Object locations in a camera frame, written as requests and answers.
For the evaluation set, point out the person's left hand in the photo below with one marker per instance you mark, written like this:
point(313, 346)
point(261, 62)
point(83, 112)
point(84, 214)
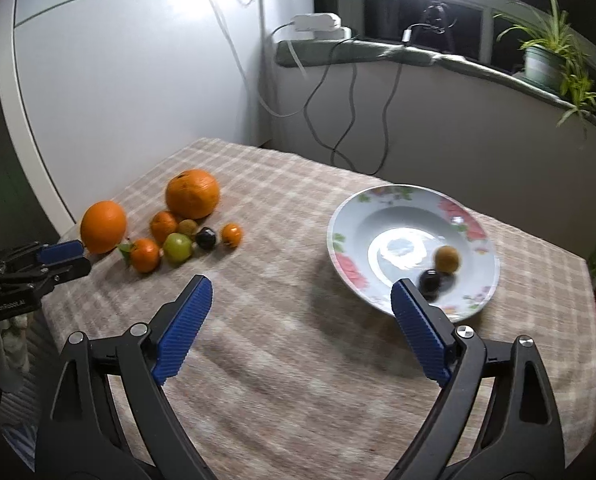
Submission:
point(8, 352)

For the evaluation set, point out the blue striped cloth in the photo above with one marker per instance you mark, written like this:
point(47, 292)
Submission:
point(20, 425)

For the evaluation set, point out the smooth round orange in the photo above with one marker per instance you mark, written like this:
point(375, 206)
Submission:
point(103, 226)

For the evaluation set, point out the white refrigerator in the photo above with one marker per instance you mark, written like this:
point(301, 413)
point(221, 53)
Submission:
point(128, 85)

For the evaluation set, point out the potted spider plant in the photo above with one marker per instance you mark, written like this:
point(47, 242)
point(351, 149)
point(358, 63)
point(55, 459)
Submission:
point(543, 67)

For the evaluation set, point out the tangerine with green leaf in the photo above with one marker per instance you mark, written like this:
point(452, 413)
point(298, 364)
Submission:
point(145, 256)

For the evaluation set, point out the white floral plate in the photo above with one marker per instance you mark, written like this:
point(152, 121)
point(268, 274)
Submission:
point(378, 230)

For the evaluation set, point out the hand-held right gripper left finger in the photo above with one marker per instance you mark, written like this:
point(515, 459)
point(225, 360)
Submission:
point(183, 330)

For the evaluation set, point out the small yellow-green fruit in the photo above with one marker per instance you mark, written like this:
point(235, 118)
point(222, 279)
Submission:
point(448, 259)
point(188, 227)

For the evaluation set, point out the green apple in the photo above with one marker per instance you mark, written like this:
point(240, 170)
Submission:
point(178, 250)

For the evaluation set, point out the white flat box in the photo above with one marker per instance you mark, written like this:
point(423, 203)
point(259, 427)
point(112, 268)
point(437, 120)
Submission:
point(335, 34)

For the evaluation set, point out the dark plum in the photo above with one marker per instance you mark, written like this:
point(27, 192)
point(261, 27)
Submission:
point(432, 280)
point(207, 239)

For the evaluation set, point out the large bumpy orange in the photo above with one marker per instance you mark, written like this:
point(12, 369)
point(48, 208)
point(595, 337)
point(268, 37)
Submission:
point(192, 200)

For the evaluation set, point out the white power strip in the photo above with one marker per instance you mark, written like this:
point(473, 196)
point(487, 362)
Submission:
point(315, 21)

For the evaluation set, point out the small tangerine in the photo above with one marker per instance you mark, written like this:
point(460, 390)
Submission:
point(163, 224)
point(231, 235)

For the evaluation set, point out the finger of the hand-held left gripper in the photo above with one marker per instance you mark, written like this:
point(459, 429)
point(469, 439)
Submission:
point(60, 252)
point(70, 268)

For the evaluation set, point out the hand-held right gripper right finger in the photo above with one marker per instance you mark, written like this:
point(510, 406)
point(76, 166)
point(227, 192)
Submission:
point(420, 330)

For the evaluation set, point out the beige checked tablecloth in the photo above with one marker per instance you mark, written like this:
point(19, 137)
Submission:
point(288, 285)

